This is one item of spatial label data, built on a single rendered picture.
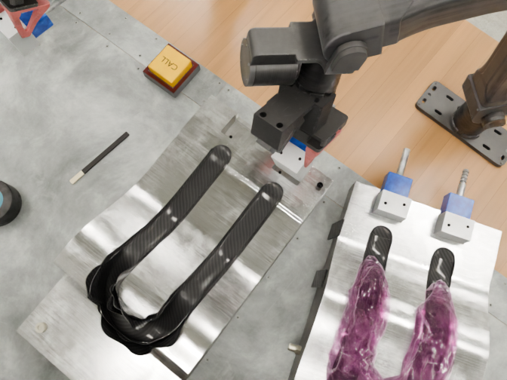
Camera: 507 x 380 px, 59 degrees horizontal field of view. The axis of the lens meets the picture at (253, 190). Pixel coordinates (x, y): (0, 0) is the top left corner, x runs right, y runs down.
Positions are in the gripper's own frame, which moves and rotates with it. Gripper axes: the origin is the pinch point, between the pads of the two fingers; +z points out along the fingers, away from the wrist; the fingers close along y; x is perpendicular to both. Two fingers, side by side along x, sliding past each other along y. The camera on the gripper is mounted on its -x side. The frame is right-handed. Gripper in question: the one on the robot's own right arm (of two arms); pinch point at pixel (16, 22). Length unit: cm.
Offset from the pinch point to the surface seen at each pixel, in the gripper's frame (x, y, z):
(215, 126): 13.7, 35.4, -1.3
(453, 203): 32, 73, -9
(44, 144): -3.3, 12.3, 17.6
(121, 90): 12.4, 13.7, 9.4
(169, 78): 17.6, 20.2, 2.6
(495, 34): 172, 53, 17
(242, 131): 18.0, 38.5, -0.5
